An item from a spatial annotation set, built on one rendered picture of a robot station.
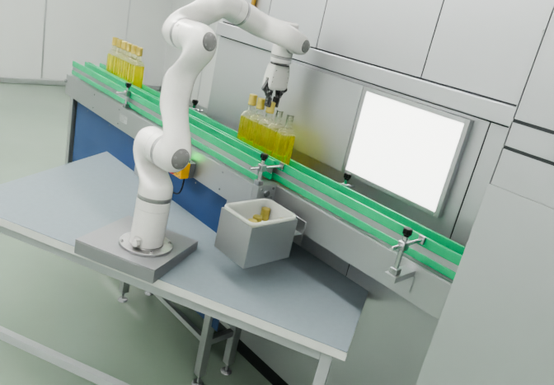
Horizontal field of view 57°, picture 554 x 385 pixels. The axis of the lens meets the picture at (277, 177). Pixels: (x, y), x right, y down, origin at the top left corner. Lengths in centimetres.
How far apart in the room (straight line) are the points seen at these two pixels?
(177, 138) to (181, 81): 18
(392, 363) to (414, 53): 113
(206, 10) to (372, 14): 61
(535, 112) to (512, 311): 47
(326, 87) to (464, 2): 60
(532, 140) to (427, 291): 60
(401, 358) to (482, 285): 75
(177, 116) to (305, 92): 62
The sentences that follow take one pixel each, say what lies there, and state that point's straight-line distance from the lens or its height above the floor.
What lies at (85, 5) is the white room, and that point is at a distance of 795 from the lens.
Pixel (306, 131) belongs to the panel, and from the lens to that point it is 212.
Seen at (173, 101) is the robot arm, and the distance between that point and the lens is 173.
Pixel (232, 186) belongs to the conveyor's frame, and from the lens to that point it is 205.
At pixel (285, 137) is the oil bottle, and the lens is 200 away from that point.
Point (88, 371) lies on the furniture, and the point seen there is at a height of 20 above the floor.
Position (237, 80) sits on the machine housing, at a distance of 249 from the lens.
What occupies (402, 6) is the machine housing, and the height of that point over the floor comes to 179.
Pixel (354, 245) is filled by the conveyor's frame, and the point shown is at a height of 100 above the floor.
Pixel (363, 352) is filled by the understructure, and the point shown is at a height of 50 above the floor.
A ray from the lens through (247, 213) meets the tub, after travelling 190.
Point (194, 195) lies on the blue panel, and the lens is 230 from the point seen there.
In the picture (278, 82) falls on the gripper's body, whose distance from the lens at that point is 205.
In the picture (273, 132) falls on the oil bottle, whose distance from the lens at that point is 204.
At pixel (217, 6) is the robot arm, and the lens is 177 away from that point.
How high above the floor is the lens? 170
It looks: 18 degrees down
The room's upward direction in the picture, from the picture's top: 13 degrees clockwise
